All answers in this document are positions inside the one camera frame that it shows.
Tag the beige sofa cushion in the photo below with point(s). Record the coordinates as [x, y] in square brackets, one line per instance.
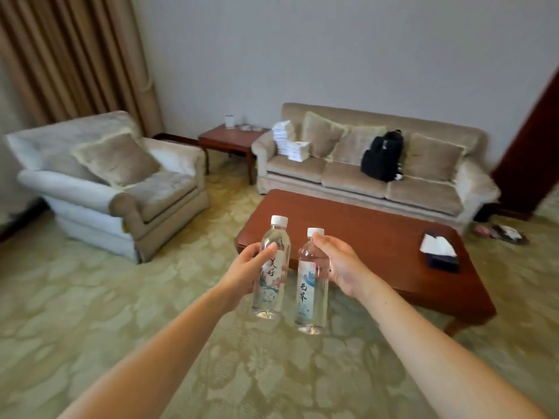
[321, 134]
[432, 157]
[353, 146]

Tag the brown curtain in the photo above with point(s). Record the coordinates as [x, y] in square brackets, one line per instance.
[74, 56]

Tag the white cup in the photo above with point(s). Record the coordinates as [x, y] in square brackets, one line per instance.
[229, 121]

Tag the dark tissue box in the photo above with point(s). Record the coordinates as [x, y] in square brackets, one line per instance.
[441, 253]

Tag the clear water bottle blue label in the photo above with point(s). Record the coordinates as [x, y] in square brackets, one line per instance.
[312, 287]

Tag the tall stack of white towels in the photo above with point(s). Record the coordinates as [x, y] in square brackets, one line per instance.
[284, 136]

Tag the beige armchair cushion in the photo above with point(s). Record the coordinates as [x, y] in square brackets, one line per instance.
[118, 159]

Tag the person's right forearm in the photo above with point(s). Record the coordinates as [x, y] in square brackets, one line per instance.
[441, 353]

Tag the dark wooden door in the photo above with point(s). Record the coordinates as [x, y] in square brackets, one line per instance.
[530, 152]

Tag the clear water bottle pink label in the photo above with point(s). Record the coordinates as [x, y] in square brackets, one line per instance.
[271, 268]

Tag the person's left forearm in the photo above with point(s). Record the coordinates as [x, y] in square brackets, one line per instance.
[166, 357]

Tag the person's left thumb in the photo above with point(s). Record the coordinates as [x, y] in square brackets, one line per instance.
[260, 252]

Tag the short stack of white towels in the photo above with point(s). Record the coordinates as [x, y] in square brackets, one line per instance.
[299, 150]

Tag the person's right thumb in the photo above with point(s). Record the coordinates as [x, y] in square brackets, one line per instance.
[325, 245]

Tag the brown wooden coffee table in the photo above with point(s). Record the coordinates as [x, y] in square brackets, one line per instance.
[375, 244]

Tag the person's right hand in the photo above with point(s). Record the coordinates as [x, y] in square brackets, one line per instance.
[347, 268]

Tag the beige armchair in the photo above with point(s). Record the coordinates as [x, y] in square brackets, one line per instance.
[109, 187]

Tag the person's left hand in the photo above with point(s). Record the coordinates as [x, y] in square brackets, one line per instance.
[238, 274]

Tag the black backpack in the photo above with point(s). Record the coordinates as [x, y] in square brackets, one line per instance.
[382, 157]

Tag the pair of slippers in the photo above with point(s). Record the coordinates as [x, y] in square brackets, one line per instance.
[502, 233]

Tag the brown wooden side table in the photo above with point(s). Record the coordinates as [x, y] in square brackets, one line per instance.
[227, 139]

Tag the beige three-seat sofa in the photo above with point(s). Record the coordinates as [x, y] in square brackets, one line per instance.
[349, 174]

